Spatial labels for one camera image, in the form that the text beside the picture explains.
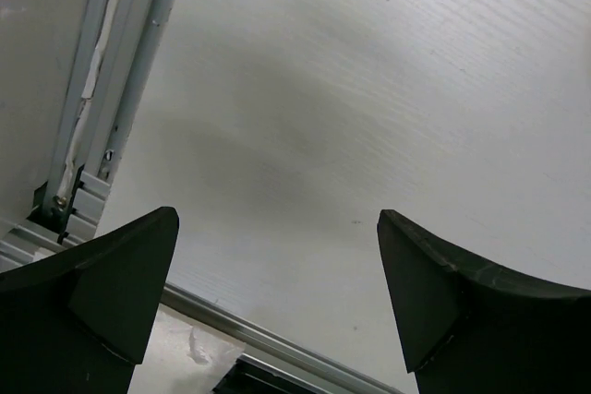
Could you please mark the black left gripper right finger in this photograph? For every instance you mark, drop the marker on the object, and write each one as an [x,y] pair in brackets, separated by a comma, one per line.
[469,325]

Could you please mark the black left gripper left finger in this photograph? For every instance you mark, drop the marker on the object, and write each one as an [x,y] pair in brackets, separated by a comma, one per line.
[80,320]

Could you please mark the aluminium front rail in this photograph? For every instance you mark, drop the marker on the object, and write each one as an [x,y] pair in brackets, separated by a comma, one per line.
[271,352]

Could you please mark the aluminium frame rail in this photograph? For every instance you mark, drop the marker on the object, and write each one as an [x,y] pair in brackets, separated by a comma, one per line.
[116,47]

